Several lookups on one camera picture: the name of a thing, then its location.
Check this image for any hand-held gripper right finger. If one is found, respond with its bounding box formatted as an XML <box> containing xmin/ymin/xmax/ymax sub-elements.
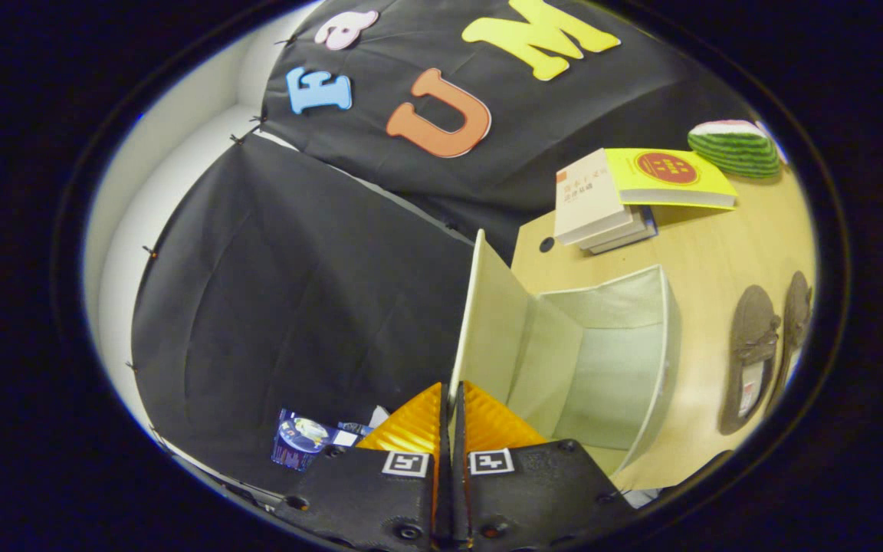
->
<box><xmin>453</xmin><ymin>379</ymin><xmax>638</xmax><ymax>552</ymax></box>

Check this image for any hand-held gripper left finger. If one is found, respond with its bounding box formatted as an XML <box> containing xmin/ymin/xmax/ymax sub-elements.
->
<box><xmin>271</xmin><ymin>382</ymin><xmax>454</xmax><ymax>552</ymax></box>

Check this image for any grey-green fabric storage box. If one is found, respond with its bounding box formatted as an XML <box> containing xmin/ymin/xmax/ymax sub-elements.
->
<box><xmin>449</xmin><ymin>228</ymin><xmax>680</xmax><ymax>476</ymax></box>

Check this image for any brown fuzzy slipper shoe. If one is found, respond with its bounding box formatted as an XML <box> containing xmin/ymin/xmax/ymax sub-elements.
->
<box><xmin>719</xmin><ymin>285</ymin><xmax>782</xmax><ymax>436</ymax></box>
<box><xmin>765</xmin><ymin>271</ymin><xmax>814</xmax><ymax>415</ymax></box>

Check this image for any pile of printed packets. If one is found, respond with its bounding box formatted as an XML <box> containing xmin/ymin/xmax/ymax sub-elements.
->
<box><xmin>271</xmin><ymin>406</ymin><xmax>389</xmax><ymax>470</ymax></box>

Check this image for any black backdrop cloth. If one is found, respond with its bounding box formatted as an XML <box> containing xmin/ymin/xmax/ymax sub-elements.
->
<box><xmin>131</xmin><ymin>0</ymin><xmax>764</xmax><ymax>491</ymax></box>

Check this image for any grey book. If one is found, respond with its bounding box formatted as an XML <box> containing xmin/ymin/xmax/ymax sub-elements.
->
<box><xmin>576</xmin><ymin>211</ymin><xmax>649</xmax><ymax>251</ymax></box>

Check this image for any blue spine book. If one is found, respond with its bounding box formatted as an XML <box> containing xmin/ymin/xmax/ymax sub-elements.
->
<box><xmin>587</xmin><ymin>207</ymin><xmax>658</xmax><ymax>255</ymax></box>

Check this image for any beige cover book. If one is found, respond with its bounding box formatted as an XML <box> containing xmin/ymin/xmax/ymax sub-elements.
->
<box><xmin>554</xmin><ymin>149</ymin><xmax>634</xmax><ymax>246</ymax></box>

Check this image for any yellow book with red circle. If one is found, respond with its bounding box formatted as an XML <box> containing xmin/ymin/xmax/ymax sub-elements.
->
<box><xmin>605</xmin><ymin>147</ymin><xmax>739</xmax><ymax>210</ymax></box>

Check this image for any watermelon slice plush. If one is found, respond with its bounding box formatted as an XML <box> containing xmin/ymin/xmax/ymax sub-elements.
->
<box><xmin>688</xmin><ymin>119</ymin><xmax>782</xmax><ymax>181</ymax></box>

